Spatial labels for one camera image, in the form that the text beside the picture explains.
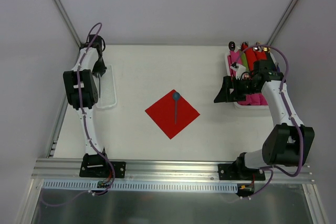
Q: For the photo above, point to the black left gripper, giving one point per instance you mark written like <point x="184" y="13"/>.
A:
<point x="98" y="67"/>

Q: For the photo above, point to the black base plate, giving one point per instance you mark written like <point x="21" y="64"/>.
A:
<point x="99" y="168"/>
<point x="238" y="172"/>

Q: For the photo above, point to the red paper napkin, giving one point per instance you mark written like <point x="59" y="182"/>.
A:
<point x="162" y="114"/>

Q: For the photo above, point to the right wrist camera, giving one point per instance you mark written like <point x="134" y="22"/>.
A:
<point x="237" y="70"/>

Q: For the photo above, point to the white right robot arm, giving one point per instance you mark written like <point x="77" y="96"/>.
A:
<point x="287" y="146"/>

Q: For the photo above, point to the white slotted cable duct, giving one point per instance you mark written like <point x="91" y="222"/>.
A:
<point x="125" y="185"/>

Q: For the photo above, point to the aluminium mounting rail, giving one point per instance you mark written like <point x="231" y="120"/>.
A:
<point x="137" y="170"/>

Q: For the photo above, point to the white basket of rolled napkins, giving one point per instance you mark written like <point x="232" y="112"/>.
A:
<point x="250" y="69"/>

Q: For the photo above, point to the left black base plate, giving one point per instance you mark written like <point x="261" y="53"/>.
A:
<point x="99" y="168"/>

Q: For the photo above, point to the white utensil tray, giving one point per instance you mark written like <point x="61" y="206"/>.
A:
<point x="107" y="97"/>

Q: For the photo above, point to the blue plastic spoon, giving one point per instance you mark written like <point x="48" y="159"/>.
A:
<point x="176" y="96"/>

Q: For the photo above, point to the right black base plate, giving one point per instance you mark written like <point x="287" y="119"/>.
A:
<point x="238" y="172"/>

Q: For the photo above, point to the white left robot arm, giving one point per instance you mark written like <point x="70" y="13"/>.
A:
<point x="83" y="87"/>

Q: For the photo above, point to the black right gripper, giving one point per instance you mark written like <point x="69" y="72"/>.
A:
<point x="233" y="91"/>

